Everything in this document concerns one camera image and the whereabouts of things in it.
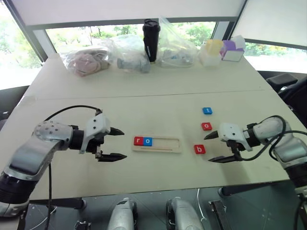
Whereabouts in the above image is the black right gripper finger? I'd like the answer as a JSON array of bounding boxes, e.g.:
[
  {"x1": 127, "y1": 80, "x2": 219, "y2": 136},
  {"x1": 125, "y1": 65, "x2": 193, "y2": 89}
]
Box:
[
  {"x1": 208, "y1": 155, "x2": 242, "y2": 164},
  {"x1": 203, "y1": 130, "x2": 220, "y2": 140}
]

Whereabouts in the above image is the tall clear plastic bag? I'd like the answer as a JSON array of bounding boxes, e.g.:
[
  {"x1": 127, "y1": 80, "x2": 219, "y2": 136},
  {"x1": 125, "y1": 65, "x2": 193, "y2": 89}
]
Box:
[{"x1": 156, "y1": 16, "x2": 199, "y2": 69}]

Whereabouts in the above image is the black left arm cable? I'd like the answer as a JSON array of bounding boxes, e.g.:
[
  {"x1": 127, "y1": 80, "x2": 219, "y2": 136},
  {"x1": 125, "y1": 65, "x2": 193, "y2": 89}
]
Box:
[{"x1": 43, "y1": 104, "x2": 103, "y2": 230}]

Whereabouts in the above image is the plastic bag with pink items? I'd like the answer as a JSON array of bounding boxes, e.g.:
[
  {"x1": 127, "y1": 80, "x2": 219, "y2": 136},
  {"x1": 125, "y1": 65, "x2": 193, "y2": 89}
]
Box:
[{"x1": 64, "y1": 46, "x2": 112, "y2": 78}]

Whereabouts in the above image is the black office chair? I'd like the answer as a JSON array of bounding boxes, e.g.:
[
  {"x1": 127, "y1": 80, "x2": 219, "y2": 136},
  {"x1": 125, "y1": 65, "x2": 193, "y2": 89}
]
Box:
[{"x1": 265, "y1": 72, "x2": 307, "y2": 112}]

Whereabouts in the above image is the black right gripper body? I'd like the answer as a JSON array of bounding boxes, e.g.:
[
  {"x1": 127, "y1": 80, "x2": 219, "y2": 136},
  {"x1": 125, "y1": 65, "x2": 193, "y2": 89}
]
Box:
[{"x1": 226, "y1": 139, "x2": 247, "y2": 161}]

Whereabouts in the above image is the purple and white box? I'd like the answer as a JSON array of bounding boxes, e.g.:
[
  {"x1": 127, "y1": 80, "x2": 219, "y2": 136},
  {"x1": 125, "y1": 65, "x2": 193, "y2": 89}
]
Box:
[{"x1": 220, "y1": 35, "x2": 247, "y2": 62}]

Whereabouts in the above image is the red letter b block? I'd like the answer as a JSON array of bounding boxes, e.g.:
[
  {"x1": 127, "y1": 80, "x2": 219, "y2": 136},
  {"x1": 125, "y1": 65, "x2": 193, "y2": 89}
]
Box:
[{"x1": 194, "y1": 144, "x2": 207, "y2": 155}]

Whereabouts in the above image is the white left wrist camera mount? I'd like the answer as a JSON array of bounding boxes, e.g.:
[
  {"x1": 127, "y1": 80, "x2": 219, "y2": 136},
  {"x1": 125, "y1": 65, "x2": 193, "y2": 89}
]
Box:
[{"x1": 80, "y1": 114, "x2": 112, "y2": 154}]

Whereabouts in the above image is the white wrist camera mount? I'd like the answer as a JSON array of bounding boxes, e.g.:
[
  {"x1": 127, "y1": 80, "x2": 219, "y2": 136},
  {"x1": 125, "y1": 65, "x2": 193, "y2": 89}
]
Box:
[
  {"x1": 219, "y1": 122, "x2": 254, "y2": 152},
  {"x1": 80, "y1": 114, "x2": 112, "y2": 154}
]

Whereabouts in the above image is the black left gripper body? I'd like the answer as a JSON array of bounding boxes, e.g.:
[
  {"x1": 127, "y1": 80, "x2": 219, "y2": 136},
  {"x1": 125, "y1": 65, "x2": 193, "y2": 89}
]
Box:
[{"x1": 85, "y1": 133, "x2": 106, "y2": 159}]

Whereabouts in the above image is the plastic bag with grey item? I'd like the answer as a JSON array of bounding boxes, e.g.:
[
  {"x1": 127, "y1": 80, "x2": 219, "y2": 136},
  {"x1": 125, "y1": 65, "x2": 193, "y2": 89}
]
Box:
[{"x1": 111, "y1": 34, "x2": 152, "y2": 74}]

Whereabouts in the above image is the black travel tumbler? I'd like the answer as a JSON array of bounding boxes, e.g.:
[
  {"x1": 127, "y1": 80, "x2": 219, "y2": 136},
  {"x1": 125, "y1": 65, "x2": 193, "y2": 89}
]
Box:
[{"x1": 142, "y1": 18, "x2": 161, "y2": 63}]

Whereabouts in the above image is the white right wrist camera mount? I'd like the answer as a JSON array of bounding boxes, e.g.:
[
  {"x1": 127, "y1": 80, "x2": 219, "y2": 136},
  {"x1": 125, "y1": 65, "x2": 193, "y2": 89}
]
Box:
[{"x1": 219, "y1": 122, "x2": 254, "y2": 152}]

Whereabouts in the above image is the silver rounded robot leg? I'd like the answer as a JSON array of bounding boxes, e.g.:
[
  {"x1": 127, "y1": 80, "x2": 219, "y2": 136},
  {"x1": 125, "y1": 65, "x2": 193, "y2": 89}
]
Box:
[
  {"x1": 106, "y1": 197, "x2": 139, "y2": 230},
  {"x1": 165, "y1": 196, "x2": 205, "y2": 230}
]

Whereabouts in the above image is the translucent white plastic container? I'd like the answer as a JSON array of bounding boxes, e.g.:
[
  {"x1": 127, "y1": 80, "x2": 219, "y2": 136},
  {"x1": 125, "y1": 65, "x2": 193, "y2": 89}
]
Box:
[{"x1": 197, "y1": 42, "x2": 223, "y2": 68}]

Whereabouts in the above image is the black table frame bar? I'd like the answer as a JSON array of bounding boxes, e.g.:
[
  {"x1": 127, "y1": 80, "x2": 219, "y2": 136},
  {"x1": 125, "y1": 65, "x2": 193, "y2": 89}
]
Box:
[
  {"x1": 29, "y1": 197, "x2": 87, "y2": 209},
  {"x1": 217, "y1": 181, "x2": 293, "y2": 196}
]

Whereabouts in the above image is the black metal bracket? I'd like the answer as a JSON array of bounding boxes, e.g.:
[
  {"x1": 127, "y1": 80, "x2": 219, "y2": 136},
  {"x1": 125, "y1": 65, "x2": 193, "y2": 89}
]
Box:
[{"x1": 208, "y1": 199, "x2": 229, "y2": 230}]

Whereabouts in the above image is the thin white cable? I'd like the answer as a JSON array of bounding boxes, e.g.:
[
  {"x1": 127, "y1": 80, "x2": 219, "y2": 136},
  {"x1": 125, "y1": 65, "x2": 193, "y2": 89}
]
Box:
[{"x1": 196, "y1": 188, "x2": 207, "y2": 223}]

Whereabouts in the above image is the wooden letter tray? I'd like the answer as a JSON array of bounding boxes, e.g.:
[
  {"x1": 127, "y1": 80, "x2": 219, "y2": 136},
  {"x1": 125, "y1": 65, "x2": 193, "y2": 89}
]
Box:
[{"x1": 131, "y1": 136, "x2": 182, "y2": 154}]

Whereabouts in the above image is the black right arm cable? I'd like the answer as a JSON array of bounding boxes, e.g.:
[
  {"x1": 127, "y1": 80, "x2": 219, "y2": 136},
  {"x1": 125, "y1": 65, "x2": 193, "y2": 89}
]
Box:
[{"x1": 240, "y1": 115, "x2": 307, "y2": 161}]

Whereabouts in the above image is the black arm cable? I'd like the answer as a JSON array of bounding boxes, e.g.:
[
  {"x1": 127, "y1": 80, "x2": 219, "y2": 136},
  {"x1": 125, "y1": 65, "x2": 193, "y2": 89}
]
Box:
[
  {"x1": 240, "y1": 115, "x2": 307, "y2": 161},
  {"x1": 43, "y1": 104, "x2": 103, "y2": 230}
]

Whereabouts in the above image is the yellow plastic cup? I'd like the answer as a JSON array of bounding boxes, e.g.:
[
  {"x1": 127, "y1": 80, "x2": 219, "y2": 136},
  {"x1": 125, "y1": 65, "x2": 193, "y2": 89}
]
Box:
[{"x1": 206, "y1": 38, "x2": 224, "y2": 56}]

